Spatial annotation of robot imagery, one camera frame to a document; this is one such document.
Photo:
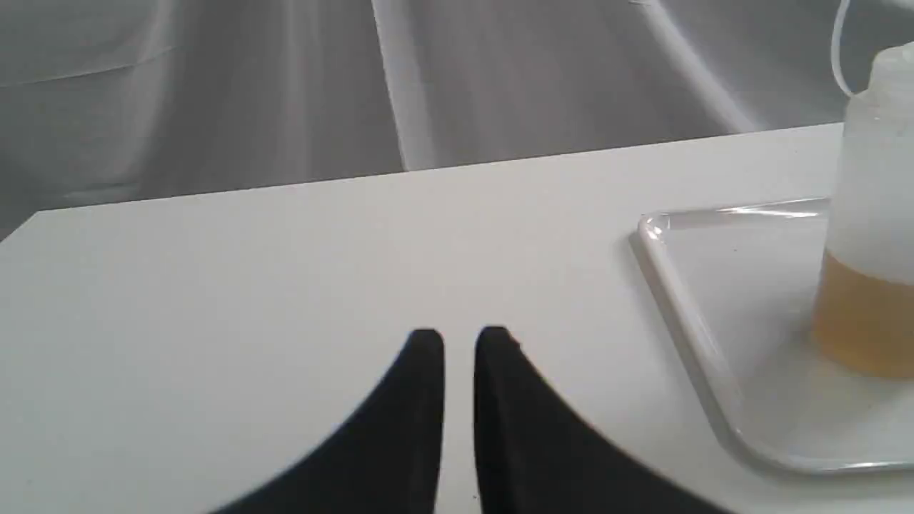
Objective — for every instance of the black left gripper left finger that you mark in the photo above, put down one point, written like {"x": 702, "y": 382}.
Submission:
{"x": 385, "y": 458}

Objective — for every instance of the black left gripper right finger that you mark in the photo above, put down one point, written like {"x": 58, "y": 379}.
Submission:
{"x": 534, "y": 454}

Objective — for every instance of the clear squeeze bottle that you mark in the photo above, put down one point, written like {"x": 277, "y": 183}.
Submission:
{"x": 863, "y": 309}

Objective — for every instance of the white plastic tray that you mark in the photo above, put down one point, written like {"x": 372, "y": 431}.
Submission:
{"x": 736, "y": 285}

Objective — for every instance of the grey backdrop cloth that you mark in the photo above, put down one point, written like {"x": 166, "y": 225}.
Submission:
{"x": 111, "y": 101}

